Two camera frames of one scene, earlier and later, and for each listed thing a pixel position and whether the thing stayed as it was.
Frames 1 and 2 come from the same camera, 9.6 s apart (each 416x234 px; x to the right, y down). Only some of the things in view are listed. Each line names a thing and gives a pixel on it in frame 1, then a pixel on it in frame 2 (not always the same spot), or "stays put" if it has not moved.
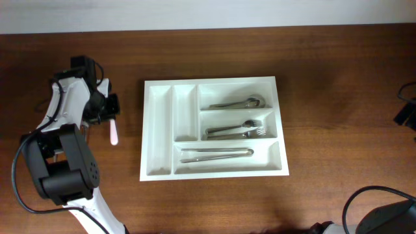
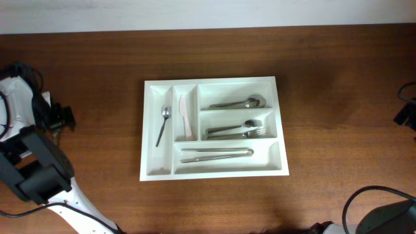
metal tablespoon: x=254 y=101 stays put
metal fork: x=259 y=132 stays put
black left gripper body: x=101 y=108 → x=52 y=118
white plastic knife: x=114 y=137 → x=182 y=110
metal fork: x=246 y=124 stays put
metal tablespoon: x=255 y=101 stays put
